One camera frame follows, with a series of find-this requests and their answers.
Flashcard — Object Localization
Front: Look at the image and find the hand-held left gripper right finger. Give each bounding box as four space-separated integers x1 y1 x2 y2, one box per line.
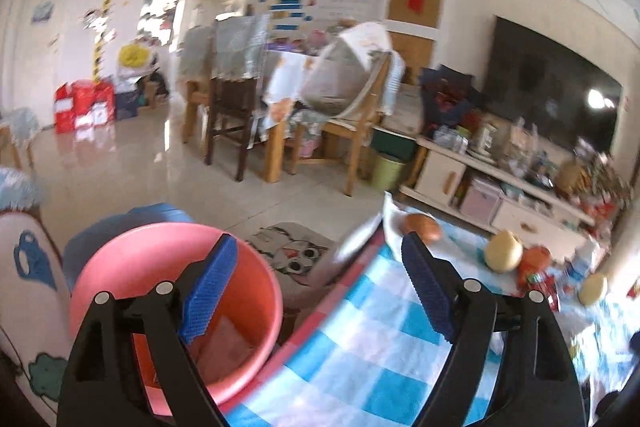
401 232 587 427

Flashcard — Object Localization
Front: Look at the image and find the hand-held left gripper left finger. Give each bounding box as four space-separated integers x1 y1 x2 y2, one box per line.
56 234 238 427

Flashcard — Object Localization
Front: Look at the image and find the pink plastic bucket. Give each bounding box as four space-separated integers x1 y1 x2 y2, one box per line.
69 223 285 418

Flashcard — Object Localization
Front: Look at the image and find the red snack wrapper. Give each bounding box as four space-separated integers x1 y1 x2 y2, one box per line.
519 272 562 314

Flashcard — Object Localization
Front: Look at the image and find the pale paper scrap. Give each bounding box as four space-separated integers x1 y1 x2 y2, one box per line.
197 314 256 370

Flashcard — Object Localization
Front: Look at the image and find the white paper napkin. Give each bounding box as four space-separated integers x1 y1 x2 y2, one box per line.
334 191 446 264

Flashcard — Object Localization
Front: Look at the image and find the blue checked tablecloth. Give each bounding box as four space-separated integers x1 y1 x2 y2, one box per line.
225 192 640 427

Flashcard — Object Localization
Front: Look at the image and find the large yellow pear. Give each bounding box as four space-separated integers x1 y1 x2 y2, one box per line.
486 229 524 273

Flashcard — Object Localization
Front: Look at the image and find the cat print stool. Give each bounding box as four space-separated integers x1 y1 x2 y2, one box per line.
245 222 341 313

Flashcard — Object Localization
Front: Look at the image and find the pink storage box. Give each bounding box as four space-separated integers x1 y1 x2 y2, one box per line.
459 177 503 224

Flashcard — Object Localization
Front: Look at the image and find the orange round fruit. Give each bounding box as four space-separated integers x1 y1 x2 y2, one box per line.
517 246 552 280

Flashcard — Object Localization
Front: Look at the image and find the blue plastic stool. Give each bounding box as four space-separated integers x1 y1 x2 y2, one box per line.
62 203 196 293

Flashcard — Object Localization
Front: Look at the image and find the white television cabinet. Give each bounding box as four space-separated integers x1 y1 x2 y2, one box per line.
400 134 608 263

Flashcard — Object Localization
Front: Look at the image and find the green waste bin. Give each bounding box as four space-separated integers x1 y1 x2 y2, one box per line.
371 152 407 192

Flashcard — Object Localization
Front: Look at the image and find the dark green box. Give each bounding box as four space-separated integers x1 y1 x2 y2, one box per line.
372 129 418 162

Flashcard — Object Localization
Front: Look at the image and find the wooden dining table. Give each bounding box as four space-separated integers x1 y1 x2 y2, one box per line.
260 42 341 182

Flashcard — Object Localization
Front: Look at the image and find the white plastic bottle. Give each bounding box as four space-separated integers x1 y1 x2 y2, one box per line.
570 237 601 278

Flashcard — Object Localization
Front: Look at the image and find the row of jars and bottles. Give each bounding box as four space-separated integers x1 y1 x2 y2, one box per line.
430 117 631 218

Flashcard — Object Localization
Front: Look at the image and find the light wooden chair with cushion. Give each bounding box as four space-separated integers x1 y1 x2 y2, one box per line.
290 52 406 198

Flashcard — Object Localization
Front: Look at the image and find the small yellow pear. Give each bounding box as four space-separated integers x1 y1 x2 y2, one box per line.
577 273 609 306

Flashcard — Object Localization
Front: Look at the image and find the white printed sofa cover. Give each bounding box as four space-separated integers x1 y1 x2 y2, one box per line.
0 209 76 427

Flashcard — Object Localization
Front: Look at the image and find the white cardboard box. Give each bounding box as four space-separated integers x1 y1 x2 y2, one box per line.
385 84 426 135

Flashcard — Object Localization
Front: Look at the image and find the dark wooden chair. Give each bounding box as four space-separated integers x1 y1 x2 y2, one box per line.
205 14 271 182

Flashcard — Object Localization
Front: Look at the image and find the dark blue flower bouquet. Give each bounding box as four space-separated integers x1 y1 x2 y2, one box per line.
419 64 486 132

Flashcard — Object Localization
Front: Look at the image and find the dark blue gift bag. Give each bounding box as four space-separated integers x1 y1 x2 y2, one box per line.
114 89 141 122

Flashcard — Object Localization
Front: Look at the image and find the light blue lace cloth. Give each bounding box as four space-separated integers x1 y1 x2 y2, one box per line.
0 167 48 212

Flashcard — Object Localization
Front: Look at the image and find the light wooden chair lace cover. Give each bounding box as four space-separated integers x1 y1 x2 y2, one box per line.
180 27 216 145

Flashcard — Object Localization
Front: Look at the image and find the grey mesh food cover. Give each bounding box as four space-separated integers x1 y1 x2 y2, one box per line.
302 22 393 115

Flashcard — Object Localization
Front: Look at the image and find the black television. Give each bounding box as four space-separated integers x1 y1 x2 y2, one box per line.
482 14 626 155

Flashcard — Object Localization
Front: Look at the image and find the yellow plastic bag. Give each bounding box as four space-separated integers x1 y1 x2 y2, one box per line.
119 44 151 68

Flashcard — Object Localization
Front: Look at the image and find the white door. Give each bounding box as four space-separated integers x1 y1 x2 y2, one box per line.
20 0 81 128

